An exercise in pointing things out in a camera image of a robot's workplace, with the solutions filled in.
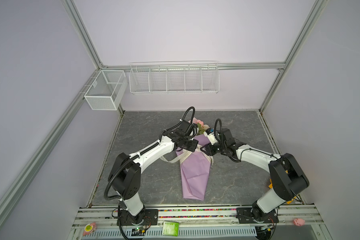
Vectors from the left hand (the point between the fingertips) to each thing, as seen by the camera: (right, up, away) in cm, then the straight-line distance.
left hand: (195, 147), depth 84 cm
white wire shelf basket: (+1, +46, +18) cm, 49 cm away
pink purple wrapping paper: (0, -14, +3) cm, 14 cm away
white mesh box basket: (-59, +36, +15) cm, 71 cm away
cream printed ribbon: (-5, -5, 0) cm, 7 cm away
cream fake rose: (+9, +11, +21) cm, 25 cm away
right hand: (+6, -1, +6) cm, 8 cm away
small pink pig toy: (+49, -34, -13) cm, 61 cm away
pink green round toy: (-49, -34, -17) cm, 62 cm away
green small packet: (-13, -36, -15) cm, 41 cm away
